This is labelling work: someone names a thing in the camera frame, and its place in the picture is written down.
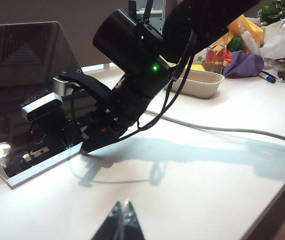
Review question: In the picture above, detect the clear plastic packaging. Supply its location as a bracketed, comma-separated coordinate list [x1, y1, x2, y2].
[201, 41, 226, 74]

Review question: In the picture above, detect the grey cable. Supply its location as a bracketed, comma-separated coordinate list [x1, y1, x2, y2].
[144, 109, 285, 149]

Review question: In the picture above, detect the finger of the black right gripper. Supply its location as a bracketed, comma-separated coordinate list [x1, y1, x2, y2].
[79, 126, 131, 155]

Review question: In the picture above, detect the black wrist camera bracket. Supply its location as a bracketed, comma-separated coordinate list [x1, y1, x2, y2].
[58, 70, 111, 101]

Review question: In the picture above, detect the blue and white marker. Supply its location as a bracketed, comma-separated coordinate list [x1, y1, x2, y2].
[258, 70, 277, 84]

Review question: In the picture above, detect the red toy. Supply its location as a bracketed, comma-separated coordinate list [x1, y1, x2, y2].
[206, 46, 234, 66]

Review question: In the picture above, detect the beige paper pulp tray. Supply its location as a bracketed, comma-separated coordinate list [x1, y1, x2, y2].
[164, 68, 226, 100]

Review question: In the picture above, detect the green toy pepper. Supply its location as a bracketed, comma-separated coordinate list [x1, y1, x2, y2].
[228, 37, 244, 51]

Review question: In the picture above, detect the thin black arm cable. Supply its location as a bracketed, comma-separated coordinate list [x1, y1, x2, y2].
[136, 28, 198, 132]

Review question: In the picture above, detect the purple cloth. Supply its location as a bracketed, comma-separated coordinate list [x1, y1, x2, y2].
[223, 49, 265, 79]

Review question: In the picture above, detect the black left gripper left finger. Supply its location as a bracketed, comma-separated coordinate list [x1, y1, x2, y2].
[91, 200, 123, 240]

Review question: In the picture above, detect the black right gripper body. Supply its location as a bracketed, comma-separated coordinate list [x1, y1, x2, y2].
[81, 89, 156, 142]

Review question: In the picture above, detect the white plastic bag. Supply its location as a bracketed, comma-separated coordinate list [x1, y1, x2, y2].
[241, 16, 285, 60]

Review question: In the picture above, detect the brown desk divider panel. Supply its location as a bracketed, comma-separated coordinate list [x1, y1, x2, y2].
[0, 0, 165, 66]

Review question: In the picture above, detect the yellow bag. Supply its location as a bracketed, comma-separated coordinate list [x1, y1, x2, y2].
[214, 13, 265, 52]

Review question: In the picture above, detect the green leafy plant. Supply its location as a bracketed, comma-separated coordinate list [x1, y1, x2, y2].
[256, 0, 285, 26]

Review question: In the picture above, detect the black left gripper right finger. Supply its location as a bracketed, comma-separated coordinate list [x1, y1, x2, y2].
[121, 200, 146, 240]

